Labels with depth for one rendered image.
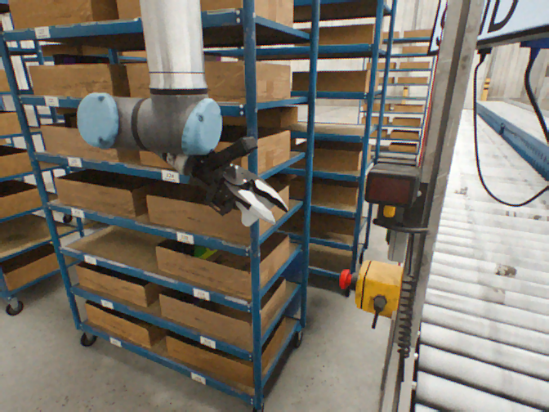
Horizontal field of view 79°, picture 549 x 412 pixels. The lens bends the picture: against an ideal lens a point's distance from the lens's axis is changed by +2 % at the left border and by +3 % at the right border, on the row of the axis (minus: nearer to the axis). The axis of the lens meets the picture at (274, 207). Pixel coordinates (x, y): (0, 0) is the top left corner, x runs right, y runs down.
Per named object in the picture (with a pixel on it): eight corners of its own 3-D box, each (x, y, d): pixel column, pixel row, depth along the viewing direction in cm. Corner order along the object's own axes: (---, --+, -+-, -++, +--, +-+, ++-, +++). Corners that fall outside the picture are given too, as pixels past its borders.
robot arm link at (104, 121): (125, 90, 51) (172, 104, 63) (67, 88, 54) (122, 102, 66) (125, 151, 52) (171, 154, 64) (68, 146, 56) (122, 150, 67)
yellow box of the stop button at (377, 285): (354, 286, 67) (357, 255, 64) (399, 297, 63) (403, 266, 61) (335, 333, 54) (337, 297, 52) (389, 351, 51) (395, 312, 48)
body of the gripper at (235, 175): (243, 205, 73) (203, 173, 75) (259, 176, 68) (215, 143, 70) (224, 219, 66) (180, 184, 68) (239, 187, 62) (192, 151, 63)
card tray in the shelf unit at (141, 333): (87, 320, 155) (82, 302, 152) (139, 285, 181) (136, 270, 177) (150, 349, 138) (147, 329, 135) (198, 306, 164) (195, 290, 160)
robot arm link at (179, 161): (203, 126, 71) (171, 135, 63) (220, 139, 70) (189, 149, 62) (190, 159, 76) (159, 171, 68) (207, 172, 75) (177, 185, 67)
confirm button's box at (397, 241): (389, 243, 60) (394, 208, 58) (407, 247, 59) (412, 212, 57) (384, 260, 55) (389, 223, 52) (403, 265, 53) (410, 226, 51)
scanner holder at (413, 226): (381, 213, 54) (386, 177, 51) (429, 221, 51) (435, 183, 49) (371, 239, 45) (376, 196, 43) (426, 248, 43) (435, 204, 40)
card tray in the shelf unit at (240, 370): (167, 355, 135) (164, 335, 132) (209, 310, 161) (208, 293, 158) (254, 389, 120) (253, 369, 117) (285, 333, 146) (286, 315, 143)
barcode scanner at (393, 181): (355, 239, 44) (365, 163, 42) (369, 220, 55) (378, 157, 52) (408, 250, 42) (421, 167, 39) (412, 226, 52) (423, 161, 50)
